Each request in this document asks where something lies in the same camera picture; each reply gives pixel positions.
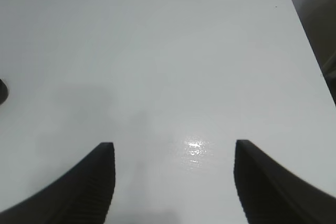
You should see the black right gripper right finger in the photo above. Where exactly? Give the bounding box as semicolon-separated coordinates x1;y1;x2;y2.
234;140;335;223

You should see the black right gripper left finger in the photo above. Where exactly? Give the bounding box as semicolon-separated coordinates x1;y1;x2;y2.
1;142;116;223

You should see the small black teacup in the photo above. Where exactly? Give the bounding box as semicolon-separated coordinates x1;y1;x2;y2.
0;79;9;105

